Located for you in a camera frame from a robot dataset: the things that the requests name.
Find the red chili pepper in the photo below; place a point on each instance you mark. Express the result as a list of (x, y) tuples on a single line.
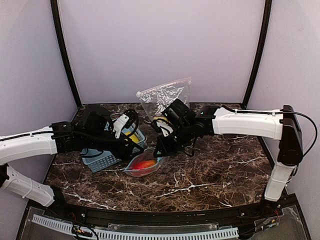
[(143, 167)]

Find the large pink zip bag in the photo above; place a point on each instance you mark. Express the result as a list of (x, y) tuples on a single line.
[(156, 99)]

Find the small blue zip bag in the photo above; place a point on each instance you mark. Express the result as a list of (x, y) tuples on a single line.
[(146, 155)]

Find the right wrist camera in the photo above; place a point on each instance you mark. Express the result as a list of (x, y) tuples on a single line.
[(163, 128)]

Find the blue plastic basket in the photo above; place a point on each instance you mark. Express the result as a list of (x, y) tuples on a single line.
[(98, 160)]

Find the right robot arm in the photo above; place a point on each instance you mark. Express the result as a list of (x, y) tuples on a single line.
[(181, 125)]

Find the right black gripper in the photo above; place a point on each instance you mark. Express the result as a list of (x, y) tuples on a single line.
[(166, 141)]

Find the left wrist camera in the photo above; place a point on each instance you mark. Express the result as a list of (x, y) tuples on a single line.
[(124, 121)]

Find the white cable duct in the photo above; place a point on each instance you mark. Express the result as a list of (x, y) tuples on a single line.
[(126, 232)]

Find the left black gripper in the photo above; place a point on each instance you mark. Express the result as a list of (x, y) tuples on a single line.
[(126, 149)]

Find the left black frame post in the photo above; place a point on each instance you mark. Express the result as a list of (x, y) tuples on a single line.
[(64, 53)]

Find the right black frame post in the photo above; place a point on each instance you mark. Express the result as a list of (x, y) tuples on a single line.
[(259, 52)]

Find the black frame post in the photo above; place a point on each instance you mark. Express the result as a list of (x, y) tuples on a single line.
[(259, 52), (64, 53)]

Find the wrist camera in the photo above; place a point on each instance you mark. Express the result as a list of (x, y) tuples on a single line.
[(124, 121), (163, 128)]

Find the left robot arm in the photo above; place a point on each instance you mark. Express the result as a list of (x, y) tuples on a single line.
[(95, 130)]

